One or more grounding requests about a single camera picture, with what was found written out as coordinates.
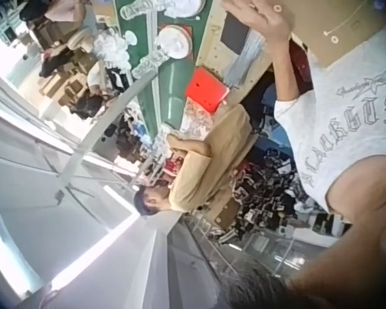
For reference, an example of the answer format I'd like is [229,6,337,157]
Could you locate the dark blue panel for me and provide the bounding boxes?
[219,15,250,54]

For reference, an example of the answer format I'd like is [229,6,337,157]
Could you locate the white glass plate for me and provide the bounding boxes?
[162,0,207,19]

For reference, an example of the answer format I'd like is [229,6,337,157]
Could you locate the heap of cardboard boxes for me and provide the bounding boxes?
[37,44,123,120]

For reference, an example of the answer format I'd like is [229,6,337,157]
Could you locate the small cardboard box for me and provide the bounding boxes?
[208,199,243,230]

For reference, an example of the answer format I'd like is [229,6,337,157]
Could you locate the clear glass candlestick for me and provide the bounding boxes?
[120,0,149,21]
[131,49,169,80]

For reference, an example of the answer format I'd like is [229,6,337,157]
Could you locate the heap of dark goods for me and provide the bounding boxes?
[224,141,310,239]

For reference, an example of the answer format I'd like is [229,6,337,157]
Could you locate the green display table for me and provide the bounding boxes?
[114,0,210,138]

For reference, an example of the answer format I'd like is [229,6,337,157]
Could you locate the red box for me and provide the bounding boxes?
[184,66,232,113]

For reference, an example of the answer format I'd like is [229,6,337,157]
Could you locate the person's left hand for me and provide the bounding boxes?
[221,0,294,44]

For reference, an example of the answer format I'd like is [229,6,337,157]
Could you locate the bundle of grey strips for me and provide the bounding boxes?
[227,33,265,88]

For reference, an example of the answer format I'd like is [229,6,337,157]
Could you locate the light wooden board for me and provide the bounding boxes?
[192,0,277,97]

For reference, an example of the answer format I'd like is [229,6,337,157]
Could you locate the white pole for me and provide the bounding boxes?
[55,76,143,191]

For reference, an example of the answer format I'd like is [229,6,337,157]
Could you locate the brown cardboard string-tie envelope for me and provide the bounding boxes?
[271,0,386,69]

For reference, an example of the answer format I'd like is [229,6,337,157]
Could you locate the dark red bag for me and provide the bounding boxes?
[288,41,313,85]

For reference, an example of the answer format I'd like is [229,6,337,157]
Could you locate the glass display counter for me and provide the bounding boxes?
[179,218,344,278]

